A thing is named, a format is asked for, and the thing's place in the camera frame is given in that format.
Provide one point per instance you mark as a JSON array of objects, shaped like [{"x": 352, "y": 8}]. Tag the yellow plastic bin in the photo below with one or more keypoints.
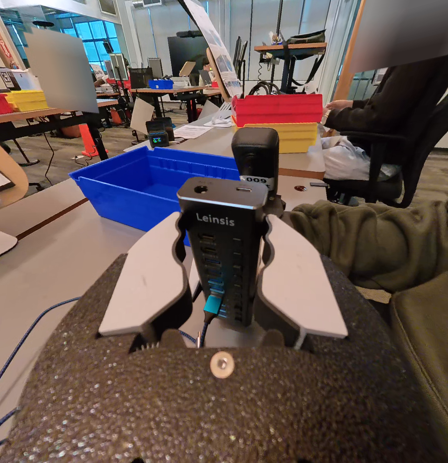
[{"x": 285, "y": 135}]

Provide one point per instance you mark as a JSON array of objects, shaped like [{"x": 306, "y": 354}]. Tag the white paper sheet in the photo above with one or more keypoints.
[{"x": 192, "y": 131}]

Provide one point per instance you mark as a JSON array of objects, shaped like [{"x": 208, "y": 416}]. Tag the wooden table with black legs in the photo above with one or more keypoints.
[{"x": 35, "y": 115}]

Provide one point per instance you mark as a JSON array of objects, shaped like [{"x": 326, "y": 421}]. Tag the long wooden table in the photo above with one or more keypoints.
[{"x": 173, "y": 88}]

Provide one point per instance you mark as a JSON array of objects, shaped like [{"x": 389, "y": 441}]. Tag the orange traffic cone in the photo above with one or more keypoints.
[{"x": 88, "y": 141}]

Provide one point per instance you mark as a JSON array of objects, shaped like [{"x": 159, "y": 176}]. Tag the person's right forearm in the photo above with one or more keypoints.
[{"x": 372, "y": 242}]

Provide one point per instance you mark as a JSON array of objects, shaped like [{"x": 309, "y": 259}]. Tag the large blue plastic bin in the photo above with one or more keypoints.
[{"x": 111, "y": 195}]

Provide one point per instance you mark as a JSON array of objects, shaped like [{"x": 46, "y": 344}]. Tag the red plastic bin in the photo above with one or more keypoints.
[{"x": 278, "y": 108}]

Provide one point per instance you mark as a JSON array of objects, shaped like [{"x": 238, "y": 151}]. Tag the black office chair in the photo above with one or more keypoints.
[{"x": 419, "y": 155}]

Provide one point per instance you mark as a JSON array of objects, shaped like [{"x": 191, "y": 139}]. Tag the black monitor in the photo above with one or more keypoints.
[{"x": 186, "y": 54}]

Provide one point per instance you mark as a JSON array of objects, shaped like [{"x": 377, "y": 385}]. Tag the stack of red bins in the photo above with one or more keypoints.
[{"x": 0, "y": 104}]

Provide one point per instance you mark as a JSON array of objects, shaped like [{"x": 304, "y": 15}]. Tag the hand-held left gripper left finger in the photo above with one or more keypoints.
[{"x": 144, "y": 282}]

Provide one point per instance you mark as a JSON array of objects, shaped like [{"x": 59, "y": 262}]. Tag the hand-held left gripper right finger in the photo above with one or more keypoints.
[{"x": 303, "y": 285}]

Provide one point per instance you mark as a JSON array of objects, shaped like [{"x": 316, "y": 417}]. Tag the wooden stand with poster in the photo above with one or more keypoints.
[{"x": 222, "y": 68}]

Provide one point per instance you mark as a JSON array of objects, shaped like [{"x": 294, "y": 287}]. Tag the white folded card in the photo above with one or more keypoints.
[{"x": 141, "y": 115}]

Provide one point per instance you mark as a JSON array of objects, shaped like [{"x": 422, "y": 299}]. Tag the grey desk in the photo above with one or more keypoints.
[{"x": 46, "y": 253}]

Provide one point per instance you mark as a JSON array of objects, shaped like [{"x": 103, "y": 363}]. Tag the stack of yellow bins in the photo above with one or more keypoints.
[{"x": 26, "y": 100}]

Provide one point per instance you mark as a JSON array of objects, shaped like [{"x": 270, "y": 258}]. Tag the black charger with green display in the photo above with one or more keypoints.
[{"x": 158, "y": 134}]

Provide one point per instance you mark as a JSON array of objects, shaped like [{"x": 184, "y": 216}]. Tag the white plastic bag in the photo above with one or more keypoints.
[{"x": 345, "y": 159}]

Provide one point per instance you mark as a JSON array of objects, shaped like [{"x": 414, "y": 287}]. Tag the wooden standing desk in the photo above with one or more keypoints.
[{"x": 289, "y": 47}]

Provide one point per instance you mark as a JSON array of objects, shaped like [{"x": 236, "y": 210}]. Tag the small blue plastic bin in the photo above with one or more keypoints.
[{"x": 160, "y": 84}]

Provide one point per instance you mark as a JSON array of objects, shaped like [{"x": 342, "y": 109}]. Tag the curved wooden stand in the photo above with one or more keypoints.
[{"x": 14, "y": 170}]

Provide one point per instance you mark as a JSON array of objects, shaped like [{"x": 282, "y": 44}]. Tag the green bag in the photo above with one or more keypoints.
[{"x": 307, "y": 37}]

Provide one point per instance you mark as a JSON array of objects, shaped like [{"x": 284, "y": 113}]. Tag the black multi-port USB hub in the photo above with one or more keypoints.
[{"x": 224, "y": 235}]

